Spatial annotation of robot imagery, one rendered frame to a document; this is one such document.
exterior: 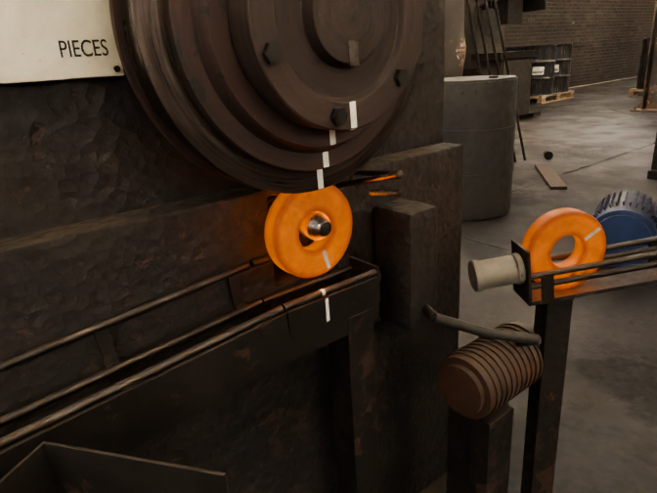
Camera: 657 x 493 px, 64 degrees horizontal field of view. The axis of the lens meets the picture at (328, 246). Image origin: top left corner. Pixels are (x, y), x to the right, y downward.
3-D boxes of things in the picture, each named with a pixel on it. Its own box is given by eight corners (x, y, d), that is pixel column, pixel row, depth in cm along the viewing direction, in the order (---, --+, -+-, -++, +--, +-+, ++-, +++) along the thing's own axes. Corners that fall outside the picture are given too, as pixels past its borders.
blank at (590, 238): (544, 299, 103) (553, 306, 100) (503, 242, 98) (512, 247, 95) (610, 249, 102) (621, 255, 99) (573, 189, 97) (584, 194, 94)
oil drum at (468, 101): (406, 210, 377) (405, 79, 347) (459, 194, 411) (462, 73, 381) (476, 227, 333) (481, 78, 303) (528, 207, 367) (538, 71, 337)
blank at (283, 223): (247, 208, 78) (260, 213, 75) (325, 161, 85) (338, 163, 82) (283, 291, 85) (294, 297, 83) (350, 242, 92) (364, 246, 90)
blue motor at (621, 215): (580, 274, 257) (587, 205, 245) (593, 238, 302) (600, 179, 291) (653, 285, 241) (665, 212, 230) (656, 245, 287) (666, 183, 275)
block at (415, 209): (372, 316, 109) (369, 203, 101) (400, 303, 113) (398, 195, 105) (411, 335, 101) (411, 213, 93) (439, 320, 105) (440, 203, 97)
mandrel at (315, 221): (277, 198, 94) (272, 222, 95) (256, 194, 91) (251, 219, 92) (339, 216, 81) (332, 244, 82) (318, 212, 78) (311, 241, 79)
